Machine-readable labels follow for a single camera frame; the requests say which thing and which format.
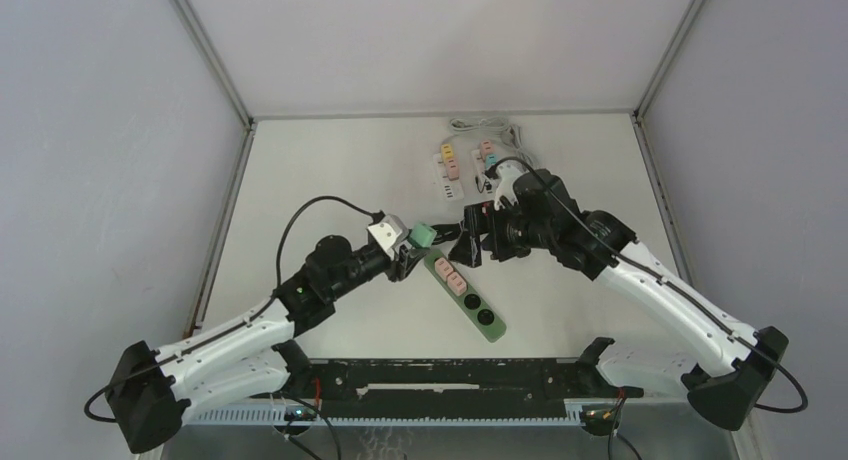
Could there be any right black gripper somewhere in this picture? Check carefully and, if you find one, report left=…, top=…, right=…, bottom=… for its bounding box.
left=448, top=195, right=554, bottom=267

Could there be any green charger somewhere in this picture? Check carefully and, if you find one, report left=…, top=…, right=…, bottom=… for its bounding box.
left=408, top=223, right=437, bottom=249

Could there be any pink charger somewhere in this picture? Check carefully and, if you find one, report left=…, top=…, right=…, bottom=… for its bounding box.
left=479, top=140, right=495, bottom=158
left=445, top=271, right=468, bottom=297
left=443, top=158, right=460, bottom=181
left=433, top=257, right=454, bottom=281

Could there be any white power strip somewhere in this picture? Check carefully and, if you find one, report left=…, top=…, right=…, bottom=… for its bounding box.
left=432, top=154, right=464, bottom=201
left=471, top=149, right=500, bottom=197

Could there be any green power strip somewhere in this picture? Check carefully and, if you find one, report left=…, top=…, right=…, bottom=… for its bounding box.
left=422, top=249, right=507, bottom=343

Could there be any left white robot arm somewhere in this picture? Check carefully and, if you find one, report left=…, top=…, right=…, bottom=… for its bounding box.
left=104, top=235, right=429, bottom=454

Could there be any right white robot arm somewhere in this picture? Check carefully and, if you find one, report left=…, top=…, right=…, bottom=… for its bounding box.
left=449, top=169, right=789, bottom=431

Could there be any yellow charger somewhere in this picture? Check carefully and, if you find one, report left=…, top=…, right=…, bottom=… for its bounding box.
left=440, top=143, right=455, bottom=162

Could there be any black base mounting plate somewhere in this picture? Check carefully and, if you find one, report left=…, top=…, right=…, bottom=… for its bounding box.
left=265, top=338, right=644, bottom=417

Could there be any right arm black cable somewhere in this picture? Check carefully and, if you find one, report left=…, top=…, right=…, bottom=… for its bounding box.
left=486, top=156, right=810, bottom=415

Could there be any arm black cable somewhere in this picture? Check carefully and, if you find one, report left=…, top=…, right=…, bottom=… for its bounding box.
left=486, top=156, right=810, bottom=415
left=83, top=195, right=386, bottom=424

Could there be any grey cord of near strip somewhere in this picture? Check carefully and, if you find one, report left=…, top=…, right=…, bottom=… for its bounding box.
left=500, top=124, right=539, bottom=170

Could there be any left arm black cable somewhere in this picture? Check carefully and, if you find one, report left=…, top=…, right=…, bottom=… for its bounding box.
left=83, top=195, right=386, bottom=424

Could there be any white slotted cable duct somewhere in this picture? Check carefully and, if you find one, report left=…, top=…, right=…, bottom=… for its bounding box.
left=188, top=404, right=585, bottom=426

